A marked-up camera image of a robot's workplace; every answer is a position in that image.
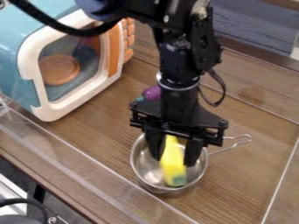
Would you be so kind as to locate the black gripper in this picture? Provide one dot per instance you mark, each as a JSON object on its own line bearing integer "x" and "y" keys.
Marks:
{"x": 203, "y": 125}

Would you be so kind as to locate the yellow toy banana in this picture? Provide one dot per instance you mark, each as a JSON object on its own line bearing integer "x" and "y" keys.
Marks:
{"x": 171, "y": 163}

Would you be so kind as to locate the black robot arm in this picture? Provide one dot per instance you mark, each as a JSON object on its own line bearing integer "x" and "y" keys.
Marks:
{"x": 190, "y": 52}

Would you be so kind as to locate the purple toy eggplant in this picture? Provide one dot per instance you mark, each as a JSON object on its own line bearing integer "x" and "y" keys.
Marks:
{"x": 150, "y": 94}

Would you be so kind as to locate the clear acrylic barrier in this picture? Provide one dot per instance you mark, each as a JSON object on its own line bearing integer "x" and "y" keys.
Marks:
{"x": 101, "y": 195}

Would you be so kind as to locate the blue white toy microwave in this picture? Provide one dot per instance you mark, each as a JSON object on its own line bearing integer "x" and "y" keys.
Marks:
{"x": 53, "y": 71}

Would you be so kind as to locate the silver pot with handle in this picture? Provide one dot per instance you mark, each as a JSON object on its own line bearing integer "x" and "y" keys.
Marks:
{"x": 150, "y": 173}

